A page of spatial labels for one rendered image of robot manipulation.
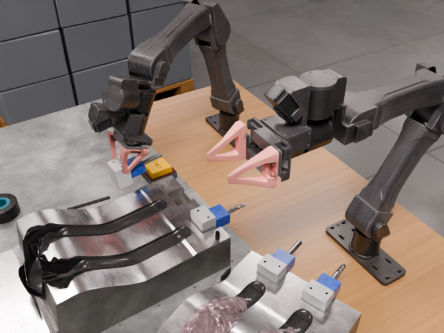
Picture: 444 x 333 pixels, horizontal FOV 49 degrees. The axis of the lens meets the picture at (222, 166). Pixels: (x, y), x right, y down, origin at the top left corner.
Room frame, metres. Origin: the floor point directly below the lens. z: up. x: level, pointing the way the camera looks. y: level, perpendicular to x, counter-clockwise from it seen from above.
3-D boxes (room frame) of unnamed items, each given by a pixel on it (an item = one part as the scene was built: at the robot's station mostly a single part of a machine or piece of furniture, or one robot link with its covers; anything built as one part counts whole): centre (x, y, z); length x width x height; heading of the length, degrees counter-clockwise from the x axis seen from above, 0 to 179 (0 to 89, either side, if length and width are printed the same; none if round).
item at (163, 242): (0.71, 0.24, 0.92); 0.35 x 0.16 x 0.09; 124
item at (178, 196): (0.87, 0.10, 0.87); 0.05 x 0.05 x 0.04; 34
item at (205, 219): (0.81, 0.00, 0.89); 0.13 x 0.05 x 0.05; 123
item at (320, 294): (0.64, -0.22, 0.86); 0.13 x 0.05 x 0.05; 141
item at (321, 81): (0.69, -0.18, 1.24); 0.12 x 0.09 x 0.12; 121
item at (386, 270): (0.78, -0.33, 0.84); 0.20 x 0.07 x 0.08; 31
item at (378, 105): (0.78, -0.32, 1.17); 0.30 x 0.09 x 0.12; 121
